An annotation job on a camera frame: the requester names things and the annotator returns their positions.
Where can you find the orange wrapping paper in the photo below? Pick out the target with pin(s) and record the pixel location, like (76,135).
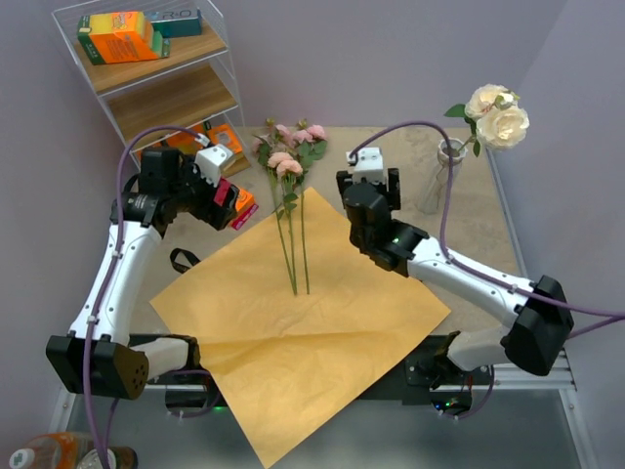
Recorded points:
(287,360)

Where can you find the pink flower bunch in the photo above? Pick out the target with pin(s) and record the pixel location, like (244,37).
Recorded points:
(287,156)

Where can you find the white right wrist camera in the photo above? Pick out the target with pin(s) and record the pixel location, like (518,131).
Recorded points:
(367,166)

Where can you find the teal box on shelf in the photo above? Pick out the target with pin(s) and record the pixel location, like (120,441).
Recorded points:
(176,23)

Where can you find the black printed ribbon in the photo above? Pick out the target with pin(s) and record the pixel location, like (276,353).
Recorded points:
(182,260)

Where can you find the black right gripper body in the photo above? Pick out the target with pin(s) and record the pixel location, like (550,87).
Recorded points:
(384,190)

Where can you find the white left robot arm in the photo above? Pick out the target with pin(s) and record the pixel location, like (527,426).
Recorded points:
(99,348)

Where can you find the orange juice bottle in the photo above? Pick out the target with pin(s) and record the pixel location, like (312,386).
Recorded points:
(62,450)

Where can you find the white ceramic vase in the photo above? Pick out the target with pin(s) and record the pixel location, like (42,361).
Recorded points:
(433,193)

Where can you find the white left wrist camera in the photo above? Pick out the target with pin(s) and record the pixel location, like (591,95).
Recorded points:
(212,162)

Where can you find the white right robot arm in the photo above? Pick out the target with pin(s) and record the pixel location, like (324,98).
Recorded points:
(534,320)

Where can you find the orange pink sponge box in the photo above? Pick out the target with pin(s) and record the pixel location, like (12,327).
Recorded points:
(245,205)

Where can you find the green box on shelf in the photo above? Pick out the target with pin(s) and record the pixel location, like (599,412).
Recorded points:
(160,46)

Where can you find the orange box bottom shelf right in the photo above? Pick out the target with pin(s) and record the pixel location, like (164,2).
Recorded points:
(225,135)

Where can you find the white wire wooden shelf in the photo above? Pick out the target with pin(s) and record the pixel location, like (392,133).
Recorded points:
(195,87)

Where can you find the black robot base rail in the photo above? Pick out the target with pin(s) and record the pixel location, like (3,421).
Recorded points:
(421,378)

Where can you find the white rose stem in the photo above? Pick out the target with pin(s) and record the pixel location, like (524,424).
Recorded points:
(495,119)

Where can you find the orange sponge box on shelf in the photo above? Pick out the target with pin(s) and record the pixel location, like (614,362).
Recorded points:
(116,38)

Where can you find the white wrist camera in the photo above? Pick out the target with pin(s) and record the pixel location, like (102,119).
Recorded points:
(367,166)
(212,162)

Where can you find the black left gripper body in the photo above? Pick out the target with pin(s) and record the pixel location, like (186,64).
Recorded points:
(197,197)

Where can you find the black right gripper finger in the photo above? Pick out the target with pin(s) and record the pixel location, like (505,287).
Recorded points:
(393,189)
(344,181)

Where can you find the orange green box bottom middle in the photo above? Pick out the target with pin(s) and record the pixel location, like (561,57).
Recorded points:
(189,143)

